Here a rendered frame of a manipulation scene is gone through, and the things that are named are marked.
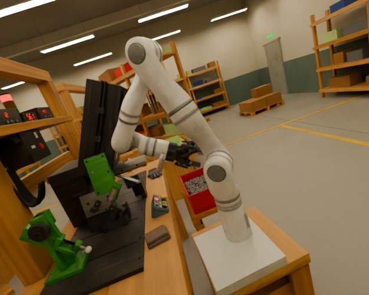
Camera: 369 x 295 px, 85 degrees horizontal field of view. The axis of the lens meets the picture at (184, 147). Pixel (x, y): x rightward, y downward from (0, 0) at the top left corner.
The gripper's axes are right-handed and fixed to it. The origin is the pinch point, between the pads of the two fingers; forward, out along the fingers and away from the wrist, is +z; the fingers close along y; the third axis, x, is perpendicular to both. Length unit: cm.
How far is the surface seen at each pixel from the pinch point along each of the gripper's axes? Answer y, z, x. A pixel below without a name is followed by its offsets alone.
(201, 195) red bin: 34.8, 10.1, -1.6
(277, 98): 288, 306, -516
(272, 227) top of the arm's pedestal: 8.8, 32.2, 17.8
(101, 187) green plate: 43, -43, 2
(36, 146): 29, -76, -6
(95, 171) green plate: 39, -48, -4
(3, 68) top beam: 21, -112, -45
